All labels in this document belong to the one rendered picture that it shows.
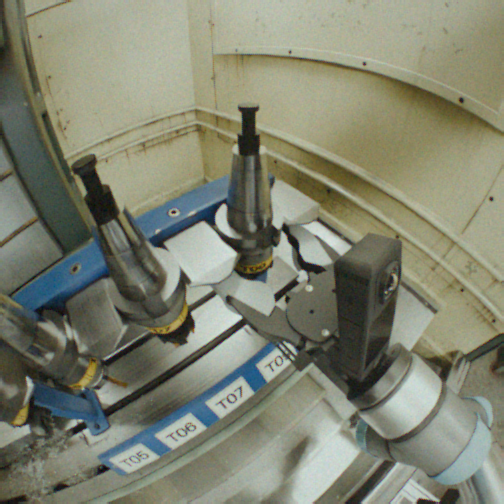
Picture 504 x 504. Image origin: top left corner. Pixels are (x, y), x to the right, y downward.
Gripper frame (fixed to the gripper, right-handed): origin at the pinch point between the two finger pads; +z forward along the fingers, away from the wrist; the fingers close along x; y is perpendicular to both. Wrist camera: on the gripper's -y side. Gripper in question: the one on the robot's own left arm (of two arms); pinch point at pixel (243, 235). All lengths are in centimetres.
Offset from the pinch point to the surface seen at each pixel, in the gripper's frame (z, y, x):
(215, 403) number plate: -9.0, 24.1, -13.7
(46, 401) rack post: 2.8, 13.0, -37.0
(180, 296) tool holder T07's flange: -3.2, -1.7, -9.1
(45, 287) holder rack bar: 4.4, -3.4, -20.2
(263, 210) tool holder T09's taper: -2.8, -5.4, -0.1
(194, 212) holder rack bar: 2.8, -3.4, -3.8
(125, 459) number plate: -9.1, 24.3, -34.3
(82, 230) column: 58, 29, -24
